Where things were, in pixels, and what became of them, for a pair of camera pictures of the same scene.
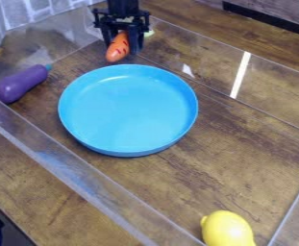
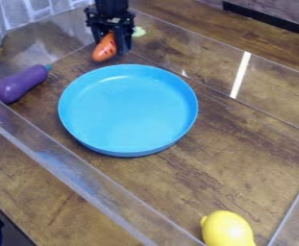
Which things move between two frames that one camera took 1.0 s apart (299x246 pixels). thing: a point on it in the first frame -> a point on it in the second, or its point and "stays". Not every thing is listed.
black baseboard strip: x=267 y=19 stays
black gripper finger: x=135 y=38 -> x=123 y=39
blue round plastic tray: x=127 y=110 stays
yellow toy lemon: x=226 y=229 stays
